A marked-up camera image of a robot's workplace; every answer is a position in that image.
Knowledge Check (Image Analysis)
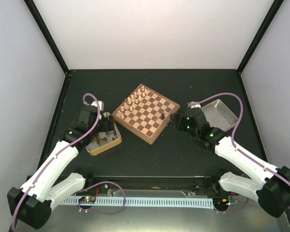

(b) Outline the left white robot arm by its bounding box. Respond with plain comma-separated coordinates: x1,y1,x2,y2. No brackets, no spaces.
7,106,115,229

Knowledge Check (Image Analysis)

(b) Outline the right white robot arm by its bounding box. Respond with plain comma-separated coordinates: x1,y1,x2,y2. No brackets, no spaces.
171,107,290,218

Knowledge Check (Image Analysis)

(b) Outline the wooden chess board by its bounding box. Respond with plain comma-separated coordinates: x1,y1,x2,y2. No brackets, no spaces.
112,84,180,144

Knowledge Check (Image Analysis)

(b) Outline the left controller board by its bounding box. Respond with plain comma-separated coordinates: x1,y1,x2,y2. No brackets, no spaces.
78,196,96,204

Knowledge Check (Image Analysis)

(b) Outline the controller board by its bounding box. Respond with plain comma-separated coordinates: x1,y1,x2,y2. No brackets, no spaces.
213,198,238,206
78,196,96,204

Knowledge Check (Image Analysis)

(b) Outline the right controller board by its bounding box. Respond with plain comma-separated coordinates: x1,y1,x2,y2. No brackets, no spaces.
213,198,238,206

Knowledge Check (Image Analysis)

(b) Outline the yellow tin box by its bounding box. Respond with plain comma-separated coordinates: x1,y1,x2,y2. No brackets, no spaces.
86,112,122,156

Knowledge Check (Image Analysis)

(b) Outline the silver metal tray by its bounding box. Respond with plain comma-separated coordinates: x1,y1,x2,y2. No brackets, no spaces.
201,99,238,132

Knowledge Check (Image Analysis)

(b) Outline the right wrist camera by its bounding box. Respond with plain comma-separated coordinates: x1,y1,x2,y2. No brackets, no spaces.
187,101,201,109

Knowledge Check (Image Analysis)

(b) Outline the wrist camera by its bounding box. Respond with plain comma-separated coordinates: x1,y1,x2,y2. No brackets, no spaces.
91,101,104,112
187,101,201,109

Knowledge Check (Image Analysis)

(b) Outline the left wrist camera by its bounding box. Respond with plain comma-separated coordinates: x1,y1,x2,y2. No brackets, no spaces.
91,101,104,112

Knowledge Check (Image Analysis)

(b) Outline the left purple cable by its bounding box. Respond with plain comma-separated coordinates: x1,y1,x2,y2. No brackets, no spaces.
11,93,102,230

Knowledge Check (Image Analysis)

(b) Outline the black mounting rail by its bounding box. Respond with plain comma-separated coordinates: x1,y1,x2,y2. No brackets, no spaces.
85,176,222,195

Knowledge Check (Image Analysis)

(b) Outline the white slotted cable duct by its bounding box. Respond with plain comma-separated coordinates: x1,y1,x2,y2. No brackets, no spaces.
60,196,214,209

